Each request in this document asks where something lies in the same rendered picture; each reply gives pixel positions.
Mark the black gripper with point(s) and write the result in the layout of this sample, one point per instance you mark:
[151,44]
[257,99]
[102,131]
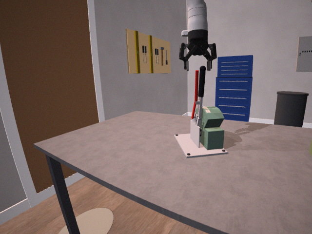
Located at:
[198,45]

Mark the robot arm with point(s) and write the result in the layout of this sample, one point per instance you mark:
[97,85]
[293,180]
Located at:
[197,16]

